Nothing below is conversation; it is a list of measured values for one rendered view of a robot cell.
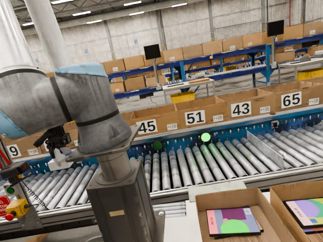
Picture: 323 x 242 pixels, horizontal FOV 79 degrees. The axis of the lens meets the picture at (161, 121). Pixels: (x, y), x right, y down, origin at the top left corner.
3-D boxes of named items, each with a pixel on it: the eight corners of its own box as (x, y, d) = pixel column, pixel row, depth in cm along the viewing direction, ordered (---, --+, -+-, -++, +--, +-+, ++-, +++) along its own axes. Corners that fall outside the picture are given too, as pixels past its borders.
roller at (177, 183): (174, 196, 113) (173, 188, 112) (169, 155, 163) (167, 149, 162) (183, 194, 113) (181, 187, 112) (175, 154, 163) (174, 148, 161)
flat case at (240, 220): (261, 235, 73) (261, 232, 73) (209, 237, 76) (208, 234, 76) (250, 208, 86) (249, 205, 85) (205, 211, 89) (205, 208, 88)
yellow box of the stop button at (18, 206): (7, 222, 101) (1, 211, 99) (18, 210, 110) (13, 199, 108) (34, 217, 101) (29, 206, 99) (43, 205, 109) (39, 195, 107)
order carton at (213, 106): (180, 130, 162) (177, 110, 157) (177, 120, 190) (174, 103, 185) (228, 121, 161) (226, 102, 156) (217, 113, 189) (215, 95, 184)
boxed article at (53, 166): (69, 167, 100) (66, 159, 99) (50, 171, 101) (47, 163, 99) (73, 162, 106) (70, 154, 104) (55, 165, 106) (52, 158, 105)
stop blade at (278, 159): (282, 171, 114) (282, 157, 111) (247, 140, 158) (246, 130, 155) (283, 171, 114) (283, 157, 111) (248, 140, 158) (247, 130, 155)
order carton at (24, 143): (-2, 163, 166) (-10, 144, 162) (21, 148, 195) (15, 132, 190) (43, 155, 165) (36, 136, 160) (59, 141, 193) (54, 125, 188)
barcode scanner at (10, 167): (28, 182, 98) (17, 164, 95) (6, 189, 99) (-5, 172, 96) (36, 175, 104) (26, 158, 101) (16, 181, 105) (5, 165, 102)
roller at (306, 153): (322, 170, 111) (322, 163, 109) (270, 137, 161) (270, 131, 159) (330, 169, 111) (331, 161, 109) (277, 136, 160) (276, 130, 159)
